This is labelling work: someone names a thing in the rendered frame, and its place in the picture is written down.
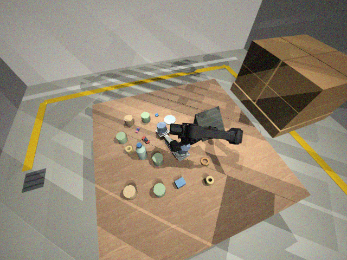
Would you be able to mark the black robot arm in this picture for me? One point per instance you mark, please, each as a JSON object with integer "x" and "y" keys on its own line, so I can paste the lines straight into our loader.
{"x": 193, "y": 131}

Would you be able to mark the light blue block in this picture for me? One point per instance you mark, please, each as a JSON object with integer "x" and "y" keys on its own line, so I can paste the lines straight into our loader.
{"x": 180, "y": 182}

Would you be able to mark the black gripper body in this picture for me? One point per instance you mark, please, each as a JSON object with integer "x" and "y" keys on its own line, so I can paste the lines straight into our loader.
{"x": 177, "y": 146}

